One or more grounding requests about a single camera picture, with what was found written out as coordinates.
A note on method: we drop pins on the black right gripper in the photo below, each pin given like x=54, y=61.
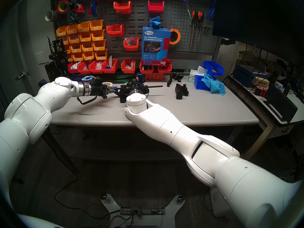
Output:
x=139, y=89

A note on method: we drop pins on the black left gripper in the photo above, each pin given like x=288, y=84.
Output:
x=98, y=91

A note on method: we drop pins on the blue and black bar clamp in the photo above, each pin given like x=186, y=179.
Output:
x=154, y=86

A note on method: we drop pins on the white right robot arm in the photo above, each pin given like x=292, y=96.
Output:
x=166, y=127

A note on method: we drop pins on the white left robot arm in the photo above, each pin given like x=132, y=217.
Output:
x=26, y=116

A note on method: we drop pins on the small black printed clip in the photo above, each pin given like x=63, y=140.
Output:
x=169, y=82

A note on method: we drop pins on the black notched printed block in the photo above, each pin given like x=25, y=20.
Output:
x=181, y=92

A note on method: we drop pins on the black hanging clamp tool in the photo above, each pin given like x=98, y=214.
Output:
x=74, y=16

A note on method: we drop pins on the beige masking tape roll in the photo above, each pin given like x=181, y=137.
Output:
x=108, y=83

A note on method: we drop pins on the green cutting mat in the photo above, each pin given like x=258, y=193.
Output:
x=123, y=78

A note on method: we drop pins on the red bin with manual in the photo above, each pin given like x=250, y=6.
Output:
x=110, y=70

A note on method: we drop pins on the stack of red bins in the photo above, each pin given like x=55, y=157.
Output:
x=154, y=77

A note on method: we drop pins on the red bin with screw pack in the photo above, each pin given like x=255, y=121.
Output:
x=128, y=70

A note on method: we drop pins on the red bin with small bags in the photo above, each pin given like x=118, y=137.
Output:
x=95, y=70

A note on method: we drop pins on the red bin with red parts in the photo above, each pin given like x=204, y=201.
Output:
x=164, y=70

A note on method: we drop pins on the yellow bin labelled M4 HEX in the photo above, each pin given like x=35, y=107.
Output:
x=101, y=57

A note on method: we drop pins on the yellow bin labelled M2.5-5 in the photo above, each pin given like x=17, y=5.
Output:
x=89, y=58

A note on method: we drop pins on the yellow bin labelled M3-6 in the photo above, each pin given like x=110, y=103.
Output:
x=99, y=47

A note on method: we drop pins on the yellow parts bin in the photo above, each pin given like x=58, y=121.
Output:
x=74, y=40
x=61, y=33
x=84, y=29
x=76, y=50
x=86, y=39
x=78, y=59
x=72, y=31

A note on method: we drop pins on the yellow bin labelled M3-8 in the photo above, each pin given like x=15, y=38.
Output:
x=87, y=49

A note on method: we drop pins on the blue cleaning cloths box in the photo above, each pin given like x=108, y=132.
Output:
x=155, y=45

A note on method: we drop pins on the clear bag of parts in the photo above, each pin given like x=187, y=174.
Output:
x=130, y=41

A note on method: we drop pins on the yellow bin labelled M3-4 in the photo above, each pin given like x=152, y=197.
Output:
x=98, y=37

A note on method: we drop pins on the Kimtech tissue box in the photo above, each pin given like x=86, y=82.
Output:
x=192, y=76

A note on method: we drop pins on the yellow bin labelled M3X6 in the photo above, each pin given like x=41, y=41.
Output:
x=97, y=27

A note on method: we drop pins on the orange tape spool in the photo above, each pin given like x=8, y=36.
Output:
x=178, y=36

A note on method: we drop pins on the blue cloth tuft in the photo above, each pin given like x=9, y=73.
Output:
x=154, y=22

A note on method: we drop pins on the crumpled blue microfiber cloth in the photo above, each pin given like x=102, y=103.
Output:
x=215, y=86

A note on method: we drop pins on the large blue plastic bin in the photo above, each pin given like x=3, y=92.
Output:
x=215, y=69

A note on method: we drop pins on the orange black screwdriver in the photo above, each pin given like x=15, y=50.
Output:
x=200, y=15
x=193, y=15

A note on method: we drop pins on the red and yellow tape roll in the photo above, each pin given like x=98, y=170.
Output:
x=58, y=7

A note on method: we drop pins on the dark blue storage bin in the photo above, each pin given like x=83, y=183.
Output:
x=242, y=73

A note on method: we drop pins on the black base knob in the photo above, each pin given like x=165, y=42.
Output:
x=180, y=198
x=103, y=196

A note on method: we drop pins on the black power strip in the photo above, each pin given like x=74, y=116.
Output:
x=142, y=211

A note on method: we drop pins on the small cardboard box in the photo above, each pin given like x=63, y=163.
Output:
x=261, y=82

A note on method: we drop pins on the large black monitor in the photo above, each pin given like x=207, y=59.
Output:
x=256, y=16

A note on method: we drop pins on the black flat case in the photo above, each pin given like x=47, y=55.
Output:
x=281, y=104

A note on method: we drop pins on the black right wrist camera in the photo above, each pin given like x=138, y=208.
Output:
x=134, y=81

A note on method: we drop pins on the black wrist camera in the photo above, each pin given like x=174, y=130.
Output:
x=134, y=81
x=97, y=80

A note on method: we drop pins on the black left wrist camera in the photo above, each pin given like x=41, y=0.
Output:
x=97, y=80

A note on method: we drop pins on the red wall bin with bag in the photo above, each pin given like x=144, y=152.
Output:
x=131, y=48

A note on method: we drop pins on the grey workbench frame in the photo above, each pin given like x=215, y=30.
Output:
x=106, y=148

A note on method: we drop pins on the black metal frame stand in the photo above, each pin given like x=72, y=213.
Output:
x=57, y=56

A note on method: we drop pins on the dark pegboard wall panel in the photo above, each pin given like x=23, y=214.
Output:
x=135, y=23

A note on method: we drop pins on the white light switch plate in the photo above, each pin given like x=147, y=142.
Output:
x=40, y=57

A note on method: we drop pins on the grey duct tape roll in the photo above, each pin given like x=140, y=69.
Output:
x=50, y=16

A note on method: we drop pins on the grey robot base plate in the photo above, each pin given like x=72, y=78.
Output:
x=111, y=206

